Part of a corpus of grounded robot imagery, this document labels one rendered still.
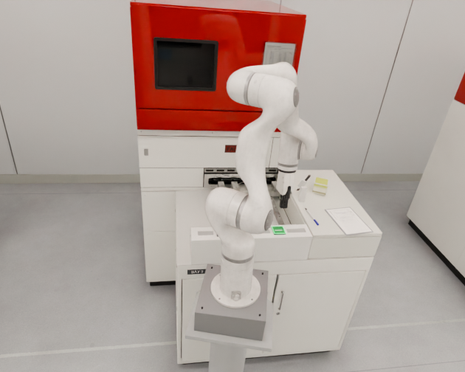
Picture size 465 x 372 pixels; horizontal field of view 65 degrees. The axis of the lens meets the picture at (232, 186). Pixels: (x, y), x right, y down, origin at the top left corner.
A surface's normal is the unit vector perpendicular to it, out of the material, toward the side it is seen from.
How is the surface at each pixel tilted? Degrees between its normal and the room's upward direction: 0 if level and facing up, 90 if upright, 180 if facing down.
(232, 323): 90
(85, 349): 0
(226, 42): 90
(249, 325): 90
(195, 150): 90
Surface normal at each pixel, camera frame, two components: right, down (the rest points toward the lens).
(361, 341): 0.08, -0.85
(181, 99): 0.14, 0.52
